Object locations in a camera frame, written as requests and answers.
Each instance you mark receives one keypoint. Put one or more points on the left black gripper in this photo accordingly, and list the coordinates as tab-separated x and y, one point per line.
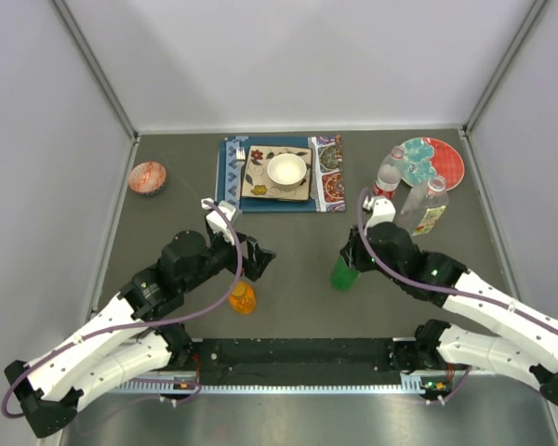
253	266

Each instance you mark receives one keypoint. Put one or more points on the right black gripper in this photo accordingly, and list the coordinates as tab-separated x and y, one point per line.
352	250

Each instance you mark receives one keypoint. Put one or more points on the green plastic bottle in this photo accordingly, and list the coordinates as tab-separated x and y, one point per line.
343	277

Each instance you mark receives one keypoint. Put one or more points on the orange plastic bottle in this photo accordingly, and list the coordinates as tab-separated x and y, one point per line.
242	298

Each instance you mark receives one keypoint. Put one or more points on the square clear juice bottle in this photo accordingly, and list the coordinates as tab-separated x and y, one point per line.
424	205

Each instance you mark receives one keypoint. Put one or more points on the clear bottle red label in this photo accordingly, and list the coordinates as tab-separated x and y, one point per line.
390	173

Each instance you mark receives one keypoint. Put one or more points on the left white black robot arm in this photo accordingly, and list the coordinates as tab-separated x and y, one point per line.
134	333

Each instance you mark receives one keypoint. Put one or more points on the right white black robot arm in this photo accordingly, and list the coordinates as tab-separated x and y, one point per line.
522	342

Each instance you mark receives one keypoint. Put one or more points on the square floral plate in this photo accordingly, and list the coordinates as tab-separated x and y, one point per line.
256	183

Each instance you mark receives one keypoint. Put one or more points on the blue patterned placemat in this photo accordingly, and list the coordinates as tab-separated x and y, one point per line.
327	189

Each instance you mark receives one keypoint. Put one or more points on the white ceramic bowl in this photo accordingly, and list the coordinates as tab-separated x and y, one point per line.
286	170

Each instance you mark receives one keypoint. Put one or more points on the silver fork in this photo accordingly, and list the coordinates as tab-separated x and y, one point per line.
240	155

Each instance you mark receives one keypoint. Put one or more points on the red teal round plate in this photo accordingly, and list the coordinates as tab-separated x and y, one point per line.
425	158

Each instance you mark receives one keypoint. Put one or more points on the small red patterned bowl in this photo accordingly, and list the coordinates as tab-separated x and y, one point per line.
147	179

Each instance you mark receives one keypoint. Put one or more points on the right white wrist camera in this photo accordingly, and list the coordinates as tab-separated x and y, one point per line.
380	210

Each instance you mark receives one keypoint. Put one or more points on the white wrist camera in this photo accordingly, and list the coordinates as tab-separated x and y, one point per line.
220	218
380	210

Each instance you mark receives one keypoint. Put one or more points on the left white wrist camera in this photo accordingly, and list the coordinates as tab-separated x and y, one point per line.
220	218

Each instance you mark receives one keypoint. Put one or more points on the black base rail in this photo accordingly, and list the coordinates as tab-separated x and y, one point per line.
351	363

